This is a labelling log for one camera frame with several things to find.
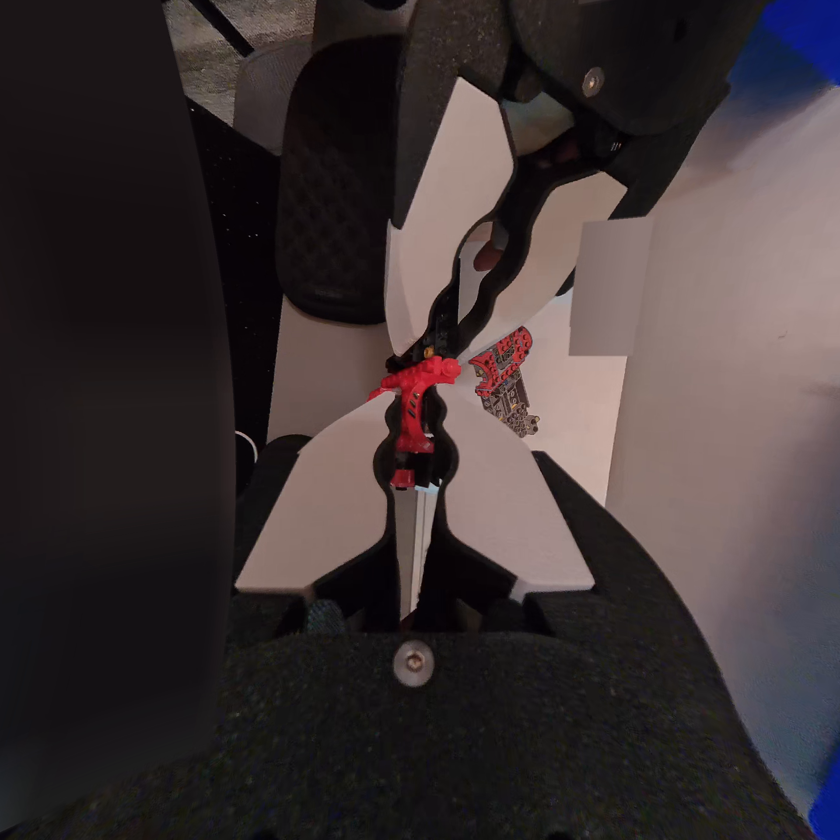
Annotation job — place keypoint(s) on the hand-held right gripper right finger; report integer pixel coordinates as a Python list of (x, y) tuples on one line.
[(518, 518)]

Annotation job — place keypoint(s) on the person's left hand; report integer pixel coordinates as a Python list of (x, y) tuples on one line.
[(492, 249)]

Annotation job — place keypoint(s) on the white lego instruction booklet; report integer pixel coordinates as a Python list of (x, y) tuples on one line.
[(571, 420)]

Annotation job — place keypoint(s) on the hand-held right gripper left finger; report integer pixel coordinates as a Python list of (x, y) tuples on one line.
[(321, 518)]

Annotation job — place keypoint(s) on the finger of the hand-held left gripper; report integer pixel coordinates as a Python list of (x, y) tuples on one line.
[(446, 170), (564, 243)]

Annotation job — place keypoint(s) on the red curved lego piece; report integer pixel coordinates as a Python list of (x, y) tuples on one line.
[(413, 400)]

